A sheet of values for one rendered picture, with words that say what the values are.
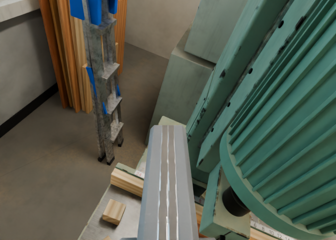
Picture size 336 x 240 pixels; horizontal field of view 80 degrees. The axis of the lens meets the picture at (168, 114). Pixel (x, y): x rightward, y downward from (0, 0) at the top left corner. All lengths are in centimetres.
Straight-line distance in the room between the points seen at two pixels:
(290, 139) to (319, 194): 5
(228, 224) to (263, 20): 35
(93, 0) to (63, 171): 113
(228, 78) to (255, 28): 10
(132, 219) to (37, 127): 145
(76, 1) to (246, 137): 84
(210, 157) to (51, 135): 149
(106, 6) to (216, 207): 91
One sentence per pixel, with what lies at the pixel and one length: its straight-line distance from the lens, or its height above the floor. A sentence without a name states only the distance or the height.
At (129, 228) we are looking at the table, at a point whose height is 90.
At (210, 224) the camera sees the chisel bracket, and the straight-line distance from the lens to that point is 41.
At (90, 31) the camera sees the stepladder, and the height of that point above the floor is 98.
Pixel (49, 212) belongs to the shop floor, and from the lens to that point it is 152.
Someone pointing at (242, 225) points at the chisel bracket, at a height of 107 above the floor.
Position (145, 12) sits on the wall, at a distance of 275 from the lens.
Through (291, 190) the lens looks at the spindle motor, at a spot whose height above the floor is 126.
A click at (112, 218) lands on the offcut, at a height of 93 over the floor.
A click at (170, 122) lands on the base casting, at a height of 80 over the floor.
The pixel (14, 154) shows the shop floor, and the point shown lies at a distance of 176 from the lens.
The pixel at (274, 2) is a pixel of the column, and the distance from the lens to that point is 39.
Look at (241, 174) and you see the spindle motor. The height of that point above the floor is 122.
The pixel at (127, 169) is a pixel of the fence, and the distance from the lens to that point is 52.
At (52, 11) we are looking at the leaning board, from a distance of 154.
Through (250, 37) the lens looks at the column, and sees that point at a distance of 41.
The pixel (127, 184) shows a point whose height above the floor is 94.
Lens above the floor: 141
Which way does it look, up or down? 44 degrees down
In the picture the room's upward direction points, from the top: 20 degrees clockwise
